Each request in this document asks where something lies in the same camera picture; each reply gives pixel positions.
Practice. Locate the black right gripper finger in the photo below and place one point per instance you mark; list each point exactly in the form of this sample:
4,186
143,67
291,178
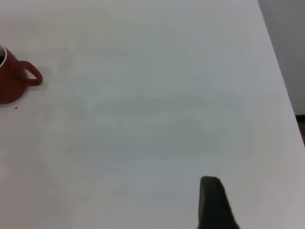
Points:
214,207

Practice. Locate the red ceramic mug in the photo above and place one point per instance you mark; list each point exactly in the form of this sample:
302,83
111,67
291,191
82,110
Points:
9,81

